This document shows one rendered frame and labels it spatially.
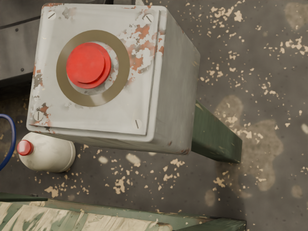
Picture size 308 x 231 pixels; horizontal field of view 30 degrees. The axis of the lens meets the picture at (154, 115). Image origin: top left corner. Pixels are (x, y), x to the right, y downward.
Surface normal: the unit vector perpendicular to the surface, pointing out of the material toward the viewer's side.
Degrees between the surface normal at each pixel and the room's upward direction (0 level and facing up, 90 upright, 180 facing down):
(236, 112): 0
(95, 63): 0
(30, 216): 54
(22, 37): 0
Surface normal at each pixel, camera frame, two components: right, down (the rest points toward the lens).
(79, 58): -0.25, -0.14
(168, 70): 0.96, 0.07
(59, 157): 0.90, 0.33
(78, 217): -0.06, -0.88
